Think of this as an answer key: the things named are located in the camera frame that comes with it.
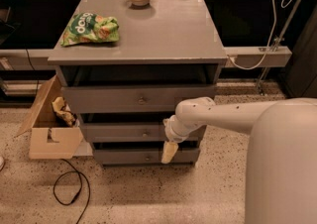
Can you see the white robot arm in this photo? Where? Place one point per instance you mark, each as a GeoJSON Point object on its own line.
{"type": "Point", "coordinates": [281, 172]}

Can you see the crumpled brown paper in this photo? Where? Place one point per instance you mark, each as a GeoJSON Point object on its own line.
{"type": "Point", "coordinates": [62, 111]}

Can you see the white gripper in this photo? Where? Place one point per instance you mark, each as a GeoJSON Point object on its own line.
{"type": "Point", "coordinates": [171, 130]}

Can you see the grey wall rail shelf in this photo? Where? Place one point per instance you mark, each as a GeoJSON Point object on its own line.
{"type": "Point", "coordinates": [242, 56]}

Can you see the dark cabinet right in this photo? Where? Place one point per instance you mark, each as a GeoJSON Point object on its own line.
{"type": "Point", "coordinates": [300, 77]}

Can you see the grey drawer cabinet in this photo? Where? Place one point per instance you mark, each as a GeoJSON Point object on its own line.
{"type": "Point", "coordinates": [168, 42]}

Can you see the grey top drawer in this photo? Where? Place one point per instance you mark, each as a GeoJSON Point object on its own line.
{"type": "Point", "coordinates": [126, 99]}

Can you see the green chip bag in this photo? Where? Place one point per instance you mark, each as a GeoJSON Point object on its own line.
{"type": "Point", "coordinates": [87, 28]}

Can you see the metal diagonal pole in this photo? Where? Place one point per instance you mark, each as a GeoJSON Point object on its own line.
{"type": "Point", "coordinates": [273, 43]}

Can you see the open cardboard box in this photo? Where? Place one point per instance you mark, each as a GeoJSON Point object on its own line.
{"type": "Point", "coordinates": [50, 137]}

